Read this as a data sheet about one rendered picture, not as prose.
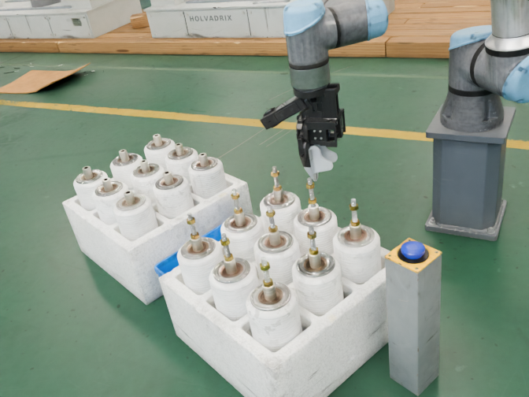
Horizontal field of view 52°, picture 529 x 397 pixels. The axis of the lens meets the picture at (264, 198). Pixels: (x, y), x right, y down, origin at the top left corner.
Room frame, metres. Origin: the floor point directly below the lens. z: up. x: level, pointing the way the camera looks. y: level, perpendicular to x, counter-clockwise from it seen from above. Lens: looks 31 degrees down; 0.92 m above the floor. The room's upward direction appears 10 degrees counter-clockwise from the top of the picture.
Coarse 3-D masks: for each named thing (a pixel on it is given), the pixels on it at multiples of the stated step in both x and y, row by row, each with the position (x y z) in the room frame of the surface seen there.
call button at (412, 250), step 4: (404, 244) 0.75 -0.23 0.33; (408, 244) 0.75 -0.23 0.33; (412, 244) 0.75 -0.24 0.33; (416, 244) 0.74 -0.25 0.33; (420, 244) 0.74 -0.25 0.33; (404, 248) 0.74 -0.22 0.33; (408, 248) 0.74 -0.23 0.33; (412, 248) 0.74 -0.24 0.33; (416, 248) 0.73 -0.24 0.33; (420, 248) 0.73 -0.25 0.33; (424, 248) 0.73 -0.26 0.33; (404, 252) 0.73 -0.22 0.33; (408, 252) 0.73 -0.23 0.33; (412, 252) 0.73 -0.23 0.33; (416, 252) 0.72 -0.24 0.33; (420, 252) 0.72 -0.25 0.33; (424, 252) 0.73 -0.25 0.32; (408, 256) 0.73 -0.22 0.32; (412, 256) 0.72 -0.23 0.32; (416, 256) 0.72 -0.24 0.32; (420, 256) 0.72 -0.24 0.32
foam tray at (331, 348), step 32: (352, 288) 0.83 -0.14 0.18; (384, 288) 0.84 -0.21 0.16; (192, 320) 0.88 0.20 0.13; (224, 320) 0.80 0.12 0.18; (320, 320) 0.76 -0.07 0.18; (352, 320) 0.78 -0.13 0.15; (384, 320) 0.83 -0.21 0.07; (224, 352) 0.79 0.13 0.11; (256, 352) 0.71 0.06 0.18; (288, 352) 0.69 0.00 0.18; (320, 352) 0.73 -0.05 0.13; (352, 352) 0.77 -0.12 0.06; (256, 384) 0.71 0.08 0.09; (288, 384) 0.68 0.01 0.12; (320, 384) 0.72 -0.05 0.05
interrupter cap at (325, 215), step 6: (306, 210) 1.03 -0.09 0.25; (324, 210) 1.02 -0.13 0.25; (300, 216) 1.01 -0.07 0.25; (306, 216) 1.01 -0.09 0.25; (324, 216) 0.99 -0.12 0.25; (330, 216) 0.99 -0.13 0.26; (300, 222) 0.98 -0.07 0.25; (306, 222) 0.98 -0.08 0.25; (312, 222) 0.98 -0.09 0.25; (318, 222) 0.97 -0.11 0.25; (324, 222) 0.97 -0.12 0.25
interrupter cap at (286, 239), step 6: (264, 234) 0.96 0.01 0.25; (282, 234) 0.95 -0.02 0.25; (288, 234) 0.95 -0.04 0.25; (258, 240) 0.94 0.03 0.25; (264, 240) 0.94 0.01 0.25; (282, 240) 0.93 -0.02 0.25; (288, 240) 0.93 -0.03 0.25; (258, 246) 0.92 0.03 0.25; (264, 246) 0.92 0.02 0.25; (270, 246) 0.92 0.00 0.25; (276, 246) 0.92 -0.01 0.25; (282, 246) 0.91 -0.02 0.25; (288, 246) 0.91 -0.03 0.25; (264, 252) 0.90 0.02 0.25; (270, 252) 0.90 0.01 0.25; (276, 252) 0.89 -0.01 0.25
